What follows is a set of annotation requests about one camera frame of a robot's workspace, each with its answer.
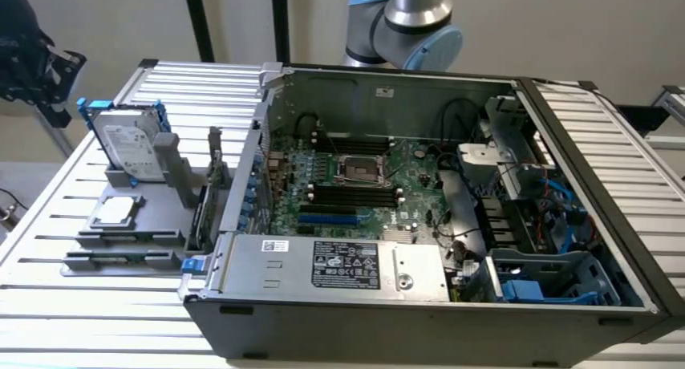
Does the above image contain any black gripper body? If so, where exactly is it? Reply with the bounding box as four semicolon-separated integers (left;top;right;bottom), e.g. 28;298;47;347
0;0;56;103

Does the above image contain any silver CPU chip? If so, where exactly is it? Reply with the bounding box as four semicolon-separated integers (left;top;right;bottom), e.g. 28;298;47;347
98;198;136;225

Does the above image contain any black RAM slot bank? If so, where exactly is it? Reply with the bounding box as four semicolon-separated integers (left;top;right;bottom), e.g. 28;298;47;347
309;184;404;206
313;135;393;155

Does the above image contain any black expansion slot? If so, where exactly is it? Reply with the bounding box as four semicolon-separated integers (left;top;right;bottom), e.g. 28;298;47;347
309;203;359;216

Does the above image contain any blue expansion slot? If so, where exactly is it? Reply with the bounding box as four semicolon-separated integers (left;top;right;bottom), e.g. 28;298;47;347
297;213;361;228

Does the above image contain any silver aluminium strut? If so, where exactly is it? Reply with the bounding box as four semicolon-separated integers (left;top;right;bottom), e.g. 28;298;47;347
31;103;75;158

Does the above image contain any hard disk in blue carrier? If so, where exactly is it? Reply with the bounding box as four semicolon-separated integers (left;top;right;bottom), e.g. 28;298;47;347
75;97;173;184

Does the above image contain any black stand pole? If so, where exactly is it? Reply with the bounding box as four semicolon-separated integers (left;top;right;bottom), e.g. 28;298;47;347
181;0;217;63
269;0;293;64

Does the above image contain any grey parts rack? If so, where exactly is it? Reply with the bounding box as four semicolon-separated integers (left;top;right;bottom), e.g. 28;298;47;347
60;132;233;278

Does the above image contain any green RAM stick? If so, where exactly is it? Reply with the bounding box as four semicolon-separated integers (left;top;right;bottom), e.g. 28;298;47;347
79;231;185;246
62;251;182;269

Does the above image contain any blue case release latch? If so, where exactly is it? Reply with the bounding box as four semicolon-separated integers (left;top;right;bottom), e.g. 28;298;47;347
181;255;209;276

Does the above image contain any green motherboard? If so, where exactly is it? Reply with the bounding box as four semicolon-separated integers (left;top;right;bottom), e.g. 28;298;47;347
261;134;456;242

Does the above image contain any silver power supply unit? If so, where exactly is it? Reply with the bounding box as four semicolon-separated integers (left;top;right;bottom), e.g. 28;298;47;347
198;233;452;304

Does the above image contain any silver chipset heatsink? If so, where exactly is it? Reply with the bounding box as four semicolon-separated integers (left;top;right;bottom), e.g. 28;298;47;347
381;228;420;242

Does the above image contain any metal disk bay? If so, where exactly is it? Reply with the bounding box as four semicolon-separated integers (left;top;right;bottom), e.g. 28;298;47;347
456;95;558;201

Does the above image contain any black open PC case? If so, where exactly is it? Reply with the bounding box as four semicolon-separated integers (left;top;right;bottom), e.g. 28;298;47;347
179;62;685;361

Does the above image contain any black fan shroud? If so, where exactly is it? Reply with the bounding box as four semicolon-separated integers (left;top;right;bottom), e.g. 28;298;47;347
474;195;548;254

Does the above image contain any blue plastic drive cage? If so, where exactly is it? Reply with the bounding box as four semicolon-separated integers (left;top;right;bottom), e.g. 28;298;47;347
481;247;624;306

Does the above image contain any black cable on floor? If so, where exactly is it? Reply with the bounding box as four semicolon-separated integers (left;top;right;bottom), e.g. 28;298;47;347
0;187;30;228

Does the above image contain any graphics card with metal bracket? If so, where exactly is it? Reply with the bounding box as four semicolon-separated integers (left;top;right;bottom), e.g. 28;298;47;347
185;125;229;253

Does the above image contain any CPU socket with metal frame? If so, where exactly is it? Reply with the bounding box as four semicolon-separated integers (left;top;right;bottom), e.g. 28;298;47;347
330;153;391;186

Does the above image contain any black looped wire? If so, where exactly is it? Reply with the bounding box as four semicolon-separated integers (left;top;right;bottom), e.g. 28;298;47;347
440;97;484;146

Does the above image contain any thin black cable on slats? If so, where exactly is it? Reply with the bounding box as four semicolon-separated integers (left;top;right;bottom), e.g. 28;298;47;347
532;77;649;138

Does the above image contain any blue SATA wire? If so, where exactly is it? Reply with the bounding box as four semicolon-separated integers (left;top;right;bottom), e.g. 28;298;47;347
537;175;596;248

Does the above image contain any aluminium frame with black plate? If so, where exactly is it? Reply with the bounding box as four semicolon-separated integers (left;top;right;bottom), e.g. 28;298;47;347
614;83;685;150

